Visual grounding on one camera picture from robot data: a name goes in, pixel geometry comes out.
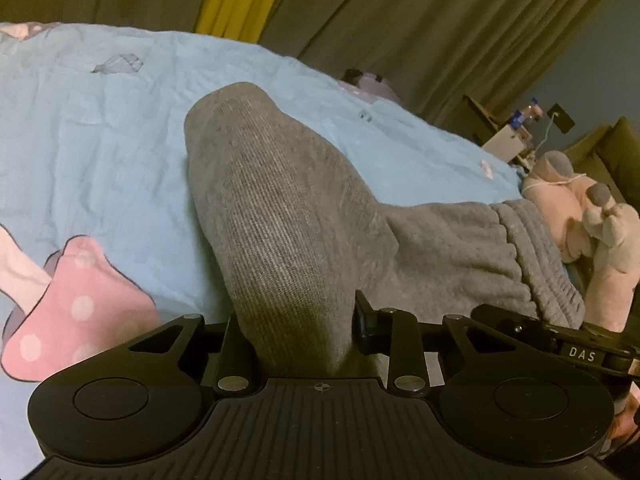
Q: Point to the dark wooden nightstand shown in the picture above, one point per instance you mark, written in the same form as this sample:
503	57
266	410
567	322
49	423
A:
476	123

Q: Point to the light blue patterned bedsheet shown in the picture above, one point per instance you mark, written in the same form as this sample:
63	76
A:
92	144

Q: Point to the grey sweatpants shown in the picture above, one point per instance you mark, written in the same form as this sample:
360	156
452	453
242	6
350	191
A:
298	234

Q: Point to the grey curtain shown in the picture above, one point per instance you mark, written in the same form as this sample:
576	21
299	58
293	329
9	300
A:
432	51

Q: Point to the pink plush toy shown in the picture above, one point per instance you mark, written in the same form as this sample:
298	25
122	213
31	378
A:
598	238

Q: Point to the white box on nightstand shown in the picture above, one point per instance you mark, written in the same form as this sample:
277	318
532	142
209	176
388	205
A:
508	143

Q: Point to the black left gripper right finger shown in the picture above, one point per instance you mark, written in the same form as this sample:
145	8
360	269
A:
395	334

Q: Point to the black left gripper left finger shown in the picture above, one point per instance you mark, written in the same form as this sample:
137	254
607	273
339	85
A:
233	370

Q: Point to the olive padded headboard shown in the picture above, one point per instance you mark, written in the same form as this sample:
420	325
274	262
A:
610	155

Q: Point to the black wall socket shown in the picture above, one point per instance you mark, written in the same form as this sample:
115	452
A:
560	118

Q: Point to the plastic bottle blue cap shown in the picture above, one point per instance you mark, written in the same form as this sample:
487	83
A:
526	116

